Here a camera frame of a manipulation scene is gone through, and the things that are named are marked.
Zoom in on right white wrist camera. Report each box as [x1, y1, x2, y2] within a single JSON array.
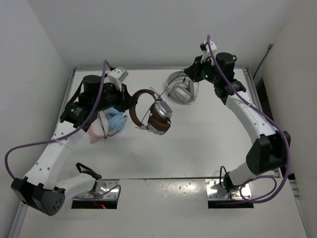
[[200, 40, 217, 62]]

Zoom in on metal base plate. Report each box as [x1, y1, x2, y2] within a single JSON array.
[[73, 179, 121, 201], [205, 178, 243, 201]]

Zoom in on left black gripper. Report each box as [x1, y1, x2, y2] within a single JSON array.
[[92, 81, 137, 113]]

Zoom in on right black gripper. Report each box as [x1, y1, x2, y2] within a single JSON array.
[[185, 55, 220, 85]]

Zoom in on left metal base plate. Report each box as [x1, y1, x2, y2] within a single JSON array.
[[73, 179, 121, 201]]

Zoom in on brown silver headphones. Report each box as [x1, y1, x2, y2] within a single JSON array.
[[129, 89, 172, 135]]

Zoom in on black wall cable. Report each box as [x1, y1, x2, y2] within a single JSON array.
[[252, 43, 274, 80]]

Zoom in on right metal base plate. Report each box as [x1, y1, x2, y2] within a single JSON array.
[[205, 178, 243, 201]]

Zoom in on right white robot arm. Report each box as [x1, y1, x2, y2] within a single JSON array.
[[184, 53, 290, 192]]

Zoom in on blue pink cat headphones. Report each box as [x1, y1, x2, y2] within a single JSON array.
[[88, 108, 127, 144]]

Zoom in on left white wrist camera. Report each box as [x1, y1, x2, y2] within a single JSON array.
[[107, 68, 128, 91]]

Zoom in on white grey headphones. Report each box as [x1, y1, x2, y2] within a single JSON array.
[[166, 71, 199, 104]]

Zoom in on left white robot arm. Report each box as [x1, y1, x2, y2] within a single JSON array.
[[11, 75, 137, 216]]

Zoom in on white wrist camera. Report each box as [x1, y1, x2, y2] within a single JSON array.
[[107, 68, 128, 91], [200, 40, 217, 62]]

